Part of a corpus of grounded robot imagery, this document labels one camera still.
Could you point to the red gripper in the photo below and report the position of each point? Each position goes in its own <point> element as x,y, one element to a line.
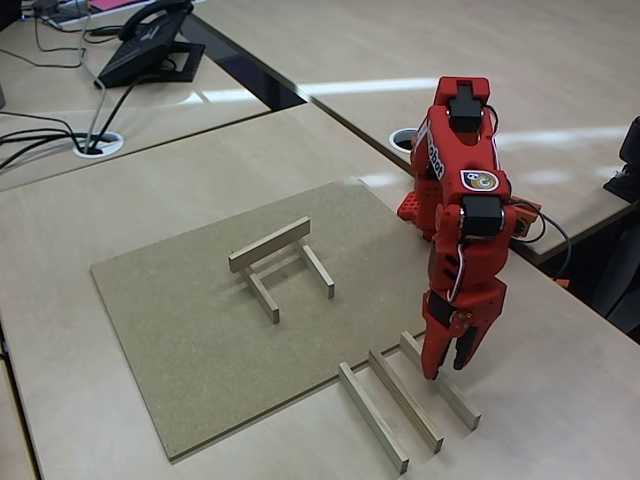
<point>446,334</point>

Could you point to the brown MDF board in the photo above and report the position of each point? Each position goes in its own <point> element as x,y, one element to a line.
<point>200,360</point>

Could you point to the small orange plastic piece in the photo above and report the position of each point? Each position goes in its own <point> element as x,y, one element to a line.
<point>562,282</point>

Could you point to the black phone handset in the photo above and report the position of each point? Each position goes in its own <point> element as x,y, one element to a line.
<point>127,30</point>

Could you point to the pink paper sheet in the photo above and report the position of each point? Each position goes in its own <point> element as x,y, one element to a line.
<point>110,4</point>

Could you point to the black computer monitor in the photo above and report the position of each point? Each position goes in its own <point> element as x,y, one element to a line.
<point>7,12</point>

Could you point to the orange table clamp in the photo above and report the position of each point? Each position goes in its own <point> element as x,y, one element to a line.
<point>413,150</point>
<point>527,220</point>

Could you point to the black camera stand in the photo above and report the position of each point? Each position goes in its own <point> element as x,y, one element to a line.
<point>631,145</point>

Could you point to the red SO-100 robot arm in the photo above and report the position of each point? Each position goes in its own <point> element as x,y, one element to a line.
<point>470,150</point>

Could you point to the black desk phone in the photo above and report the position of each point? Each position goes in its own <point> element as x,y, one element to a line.
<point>135,60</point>

